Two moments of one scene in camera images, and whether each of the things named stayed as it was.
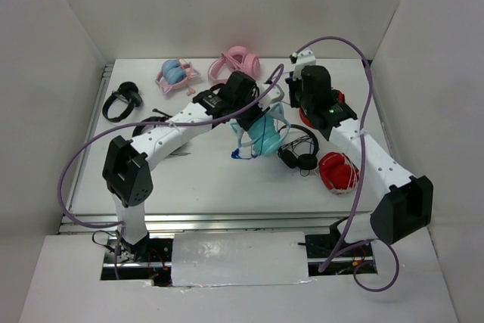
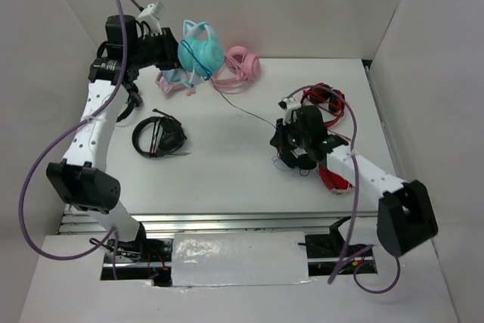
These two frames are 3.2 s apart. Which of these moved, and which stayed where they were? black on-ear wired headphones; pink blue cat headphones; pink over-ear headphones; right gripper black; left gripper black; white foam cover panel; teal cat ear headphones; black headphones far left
Moved: left gripper black; right gripper black; teal cat ear headphones
Stayed: pink blue cat headphones; white foam cover panel; black on-ear wired headphones; pink over-ear headphones; black headphones far left
